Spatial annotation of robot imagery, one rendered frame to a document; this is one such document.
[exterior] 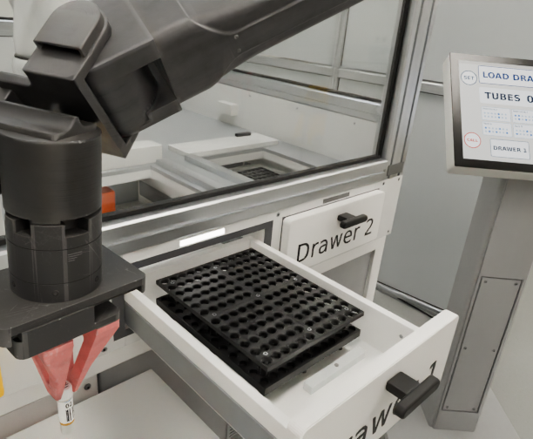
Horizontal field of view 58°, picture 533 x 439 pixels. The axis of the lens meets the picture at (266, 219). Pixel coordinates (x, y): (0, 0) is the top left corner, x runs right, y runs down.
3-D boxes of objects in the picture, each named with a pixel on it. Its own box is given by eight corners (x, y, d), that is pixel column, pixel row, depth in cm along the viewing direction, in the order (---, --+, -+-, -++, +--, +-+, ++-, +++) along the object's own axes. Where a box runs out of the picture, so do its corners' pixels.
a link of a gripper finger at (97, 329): (-17, 394, 35) (-32, 286, 31) (74, 352, 40) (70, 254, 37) (27, 452, 31) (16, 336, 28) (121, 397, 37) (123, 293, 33)
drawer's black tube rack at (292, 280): (356, 351, 65) (364, 311, 62) (262, 413, 53) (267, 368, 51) (248, 281, 79) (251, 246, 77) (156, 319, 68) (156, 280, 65)
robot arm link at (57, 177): (57, 129, 25) (120, 113, 30) (-49, 104, 26) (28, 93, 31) (62, 247, 27) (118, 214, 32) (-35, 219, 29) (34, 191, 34)
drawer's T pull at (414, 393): (439, 388, 51) (442, 377, 50) (401, 422, 46) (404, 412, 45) (409, 369, 53) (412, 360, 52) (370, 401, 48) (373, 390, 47)
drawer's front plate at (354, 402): (440, 383, 63) (460, 314, 59) (288, 521, 44) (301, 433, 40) (428, 375, 64) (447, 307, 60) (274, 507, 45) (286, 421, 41)
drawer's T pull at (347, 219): (367, 221, 92) (368, 214, 91) (343, 230, 87) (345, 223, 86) (353, 215, 94) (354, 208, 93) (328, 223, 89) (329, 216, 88)
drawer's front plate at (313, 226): (376, 238, 104) (386, 191, 100) (284, 277, 85) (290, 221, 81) (370, 235, 105) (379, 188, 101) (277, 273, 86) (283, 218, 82)
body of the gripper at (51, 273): (-43, 307, 31) (-58, 202, 28) (97, 261, 39) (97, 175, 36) (3, 358, 28) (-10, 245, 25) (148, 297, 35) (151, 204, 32)
